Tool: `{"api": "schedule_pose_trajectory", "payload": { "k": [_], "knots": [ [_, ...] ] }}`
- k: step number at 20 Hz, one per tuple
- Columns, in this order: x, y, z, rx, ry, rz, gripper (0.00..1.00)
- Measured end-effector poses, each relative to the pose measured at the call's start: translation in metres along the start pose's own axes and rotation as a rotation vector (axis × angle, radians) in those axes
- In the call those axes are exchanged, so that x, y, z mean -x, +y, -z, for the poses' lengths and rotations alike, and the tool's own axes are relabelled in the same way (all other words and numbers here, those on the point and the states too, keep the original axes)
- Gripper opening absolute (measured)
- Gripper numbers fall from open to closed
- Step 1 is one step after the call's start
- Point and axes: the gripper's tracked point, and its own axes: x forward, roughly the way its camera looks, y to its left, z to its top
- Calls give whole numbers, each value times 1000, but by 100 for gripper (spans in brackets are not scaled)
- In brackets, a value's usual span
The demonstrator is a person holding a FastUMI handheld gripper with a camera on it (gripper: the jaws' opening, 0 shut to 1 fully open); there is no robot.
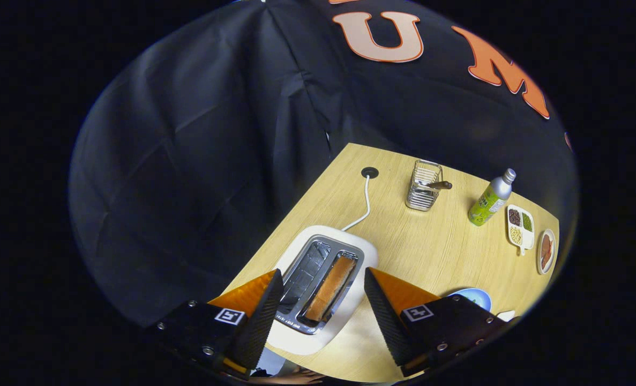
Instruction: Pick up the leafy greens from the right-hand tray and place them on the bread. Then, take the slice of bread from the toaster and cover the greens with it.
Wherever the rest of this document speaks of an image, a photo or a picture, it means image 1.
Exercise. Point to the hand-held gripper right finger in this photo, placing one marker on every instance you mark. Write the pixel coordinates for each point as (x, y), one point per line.
(390, 321)

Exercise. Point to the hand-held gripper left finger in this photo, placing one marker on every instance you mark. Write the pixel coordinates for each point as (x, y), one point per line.
(256, 327)

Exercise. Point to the toasted bread slice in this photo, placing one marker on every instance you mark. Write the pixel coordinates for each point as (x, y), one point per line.
(331, 287)

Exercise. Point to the white toaster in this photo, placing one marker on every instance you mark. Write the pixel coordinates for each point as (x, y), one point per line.
(360, 252)

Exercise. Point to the blue round plate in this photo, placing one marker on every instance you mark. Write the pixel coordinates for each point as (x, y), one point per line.
(476, 297)

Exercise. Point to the yellow beans pile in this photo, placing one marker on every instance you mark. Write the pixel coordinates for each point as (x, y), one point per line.
(516, 236)

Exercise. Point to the silver green label bottle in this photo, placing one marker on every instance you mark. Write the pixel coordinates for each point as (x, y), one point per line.
(489, 203)

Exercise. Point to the white divided dish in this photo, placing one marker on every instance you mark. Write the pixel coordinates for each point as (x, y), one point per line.
(528, 238)

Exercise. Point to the dark red beans pile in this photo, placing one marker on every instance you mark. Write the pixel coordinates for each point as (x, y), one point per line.
(514, 217)

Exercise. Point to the white round plate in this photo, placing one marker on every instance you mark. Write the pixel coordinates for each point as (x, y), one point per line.
(546, 270)

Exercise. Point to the green beans pile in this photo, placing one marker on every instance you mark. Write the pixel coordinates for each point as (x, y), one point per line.
(527, 222)

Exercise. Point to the red meat piece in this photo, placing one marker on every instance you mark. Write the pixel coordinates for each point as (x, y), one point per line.
(546, 251)

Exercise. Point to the black backdrop cloth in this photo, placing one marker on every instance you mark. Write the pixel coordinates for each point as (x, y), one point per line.
(189, 161)

